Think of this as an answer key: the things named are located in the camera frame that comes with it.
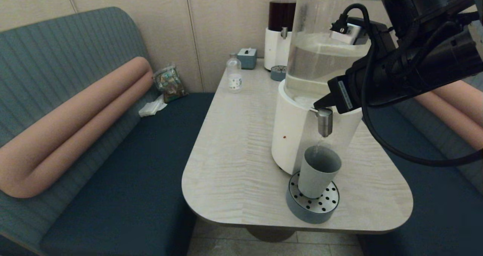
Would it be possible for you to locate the large metal dispenser tap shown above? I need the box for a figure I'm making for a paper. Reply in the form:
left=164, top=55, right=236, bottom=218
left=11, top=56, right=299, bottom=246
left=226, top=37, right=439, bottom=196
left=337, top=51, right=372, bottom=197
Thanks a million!
left=310, top=107, right=334, bottom=138

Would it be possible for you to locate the grey plastic cup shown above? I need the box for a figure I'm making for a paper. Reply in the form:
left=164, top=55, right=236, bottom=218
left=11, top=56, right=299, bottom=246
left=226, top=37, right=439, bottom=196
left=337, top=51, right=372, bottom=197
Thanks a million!
left=298, top=145, right=342, bottom=199

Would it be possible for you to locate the clear water dispenser white base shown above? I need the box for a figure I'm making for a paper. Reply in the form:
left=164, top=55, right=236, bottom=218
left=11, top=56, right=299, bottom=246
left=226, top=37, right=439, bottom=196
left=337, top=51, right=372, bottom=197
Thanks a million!
left=271, top=0, right=381, bottom=175

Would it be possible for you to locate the small blue perforated drip tray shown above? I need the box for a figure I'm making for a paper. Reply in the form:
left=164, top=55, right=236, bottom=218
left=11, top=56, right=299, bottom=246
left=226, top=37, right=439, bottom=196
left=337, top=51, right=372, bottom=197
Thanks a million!
left=270, top=66, right=288, bottom=82

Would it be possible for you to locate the dark drink dispenser white base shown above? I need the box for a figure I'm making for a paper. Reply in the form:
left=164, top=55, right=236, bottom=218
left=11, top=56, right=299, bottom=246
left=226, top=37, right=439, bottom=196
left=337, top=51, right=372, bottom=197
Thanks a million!
left=264, top=0, right=299, bottom=71

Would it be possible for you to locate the pink bolster cushion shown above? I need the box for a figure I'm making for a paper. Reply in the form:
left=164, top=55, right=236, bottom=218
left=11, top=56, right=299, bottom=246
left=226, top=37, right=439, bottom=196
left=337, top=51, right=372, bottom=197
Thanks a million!
left=0, top=57, right=153, bottom=199
left=415, top=80, right=483, bottom=151

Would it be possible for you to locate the blue-grey tissue box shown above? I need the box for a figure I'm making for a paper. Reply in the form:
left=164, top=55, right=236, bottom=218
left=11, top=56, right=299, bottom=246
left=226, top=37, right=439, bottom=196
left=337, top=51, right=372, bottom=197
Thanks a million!
left=237, top=48, right=258, bottom=70

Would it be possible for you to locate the clear plastic bottle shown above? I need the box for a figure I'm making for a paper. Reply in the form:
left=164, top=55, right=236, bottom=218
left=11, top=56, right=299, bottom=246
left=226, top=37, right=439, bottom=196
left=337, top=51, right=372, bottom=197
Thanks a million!
left=226, top=53, right=242, bottom=94

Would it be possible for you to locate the large blue perforated drip tray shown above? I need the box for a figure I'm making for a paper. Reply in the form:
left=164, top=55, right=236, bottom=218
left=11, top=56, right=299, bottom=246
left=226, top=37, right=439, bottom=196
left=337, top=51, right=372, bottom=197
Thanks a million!
left=286, top=172, right=340, bottom=224

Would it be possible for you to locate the teal upholstered bench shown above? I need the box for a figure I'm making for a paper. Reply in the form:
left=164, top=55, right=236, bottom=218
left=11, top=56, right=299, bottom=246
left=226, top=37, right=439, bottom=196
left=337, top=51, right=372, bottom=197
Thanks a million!
left=0, top=6, right=215, bottom=256
left=358, top=73, right=483, bottom=256

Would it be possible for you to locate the printed snack bag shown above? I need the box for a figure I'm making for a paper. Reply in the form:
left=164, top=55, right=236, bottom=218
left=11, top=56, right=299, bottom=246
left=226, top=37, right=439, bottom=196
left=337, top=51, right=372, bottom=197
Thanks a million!
left=152, top=65, right=188, bottom=103

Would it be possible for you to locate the crumpled white tissue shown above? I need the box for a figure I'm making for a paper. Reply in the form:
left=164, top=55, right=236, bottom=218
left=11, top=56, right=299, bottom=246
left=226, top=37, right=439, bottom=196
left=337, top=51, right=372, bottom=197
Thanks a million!
left=138, top=95, right=168, bottom=118

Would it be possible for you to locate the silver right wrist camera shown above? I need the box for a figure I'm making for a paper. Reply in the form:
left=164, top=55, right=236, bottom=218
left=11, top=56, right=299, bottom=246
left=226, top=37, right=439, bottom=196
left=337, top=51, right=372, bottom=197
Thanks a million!
left=330, top=16, right=371, bottom=46

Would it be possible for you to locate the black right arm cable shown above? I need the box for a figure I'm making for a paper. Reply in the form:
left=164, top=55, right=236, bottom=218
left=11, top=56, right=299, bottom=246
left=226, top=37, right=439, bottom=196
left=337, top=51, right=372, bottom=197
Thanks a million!
left=331, top=3, right=483, bottom=168

